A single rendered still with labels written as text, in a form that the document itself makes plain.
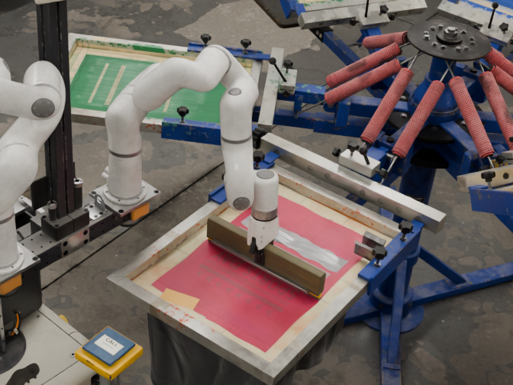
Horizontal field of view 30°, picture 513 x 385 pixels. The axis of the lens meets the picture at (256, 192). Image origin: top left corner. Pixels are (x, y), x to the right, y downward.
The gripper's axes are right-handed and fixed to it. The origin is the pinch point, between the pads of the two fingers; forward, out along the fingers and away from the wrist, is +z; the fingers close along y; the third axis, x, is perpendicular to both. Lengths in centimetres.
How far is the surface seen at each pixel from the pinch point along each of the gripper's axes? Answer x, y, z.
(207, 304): -3.4, 22.5, 5.0
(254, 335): 14.0, 23.8, 6.3
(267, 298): 8.1, 9.2, 6.0
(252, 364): 21.9, 35.8, 3.0
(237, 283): -2.2, 10.0, 5.3
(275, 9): -97, -147, 1
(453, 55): 9, -99, -28
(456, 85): 14, -93, -21
